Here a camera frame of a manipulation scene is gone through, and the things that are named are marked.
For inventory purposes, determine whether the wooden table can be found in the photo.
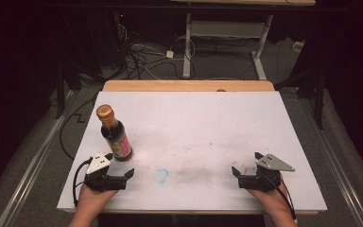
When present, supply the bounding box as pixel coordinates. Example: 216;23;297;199
101;79;276;93

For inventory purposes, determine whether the metal floor rail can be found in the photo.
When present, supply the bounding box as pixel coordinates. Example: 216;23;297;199
297;94;363;227
0;90;78;227

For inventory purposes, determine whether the black floor cable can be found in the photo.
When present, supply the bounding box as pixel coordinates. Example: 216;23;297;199
59;90;100;162

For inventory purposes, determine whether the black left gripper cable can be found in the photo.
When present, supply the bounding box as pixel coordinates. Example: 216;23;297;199
72;156;94;208

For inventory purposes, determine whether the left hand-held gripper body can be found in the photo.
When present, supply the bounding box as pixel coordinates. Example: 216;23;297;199
83;152;128;193

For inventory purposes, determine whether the white table board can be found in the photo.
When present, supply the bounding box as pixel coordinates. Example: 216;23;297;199
56;90;328;213

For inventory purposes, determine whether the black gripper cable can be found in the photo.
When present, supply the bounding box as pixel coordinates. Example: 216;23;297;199
72;156;94;208
262;174;298;221

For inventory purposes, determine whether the tangle of floor cables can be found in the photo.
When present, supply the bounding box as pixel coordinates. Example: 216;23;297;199
114;23;198;81

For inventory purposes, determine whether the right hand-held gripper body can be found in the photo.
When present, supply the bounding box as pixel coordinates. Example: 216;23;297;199
238;153;297;193

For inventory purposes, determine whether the person's left hand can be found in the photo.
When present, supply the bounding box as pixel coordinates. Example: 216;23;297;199
76;183;119;218

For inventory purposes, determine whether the black metal stand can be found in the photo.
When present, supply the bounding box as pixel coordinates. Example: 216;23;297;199
54;18;108;120
273;46;327;131

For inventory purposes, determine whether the white metal desk frame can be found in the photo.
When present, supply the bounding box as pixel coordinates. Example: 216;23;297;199
170;0;317;81

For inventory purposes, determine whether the dark sauce bottle gold cap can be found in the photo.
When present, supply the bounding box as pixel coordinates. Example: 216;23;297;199
95;103;134;163

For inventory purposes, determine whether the person's right hand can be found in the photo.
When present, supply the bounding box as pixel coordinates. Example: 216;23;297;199
246;180;293;219

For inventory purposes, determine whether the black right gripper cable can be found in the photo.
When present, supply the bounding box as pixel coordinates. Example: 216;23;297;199
262;174;298;221

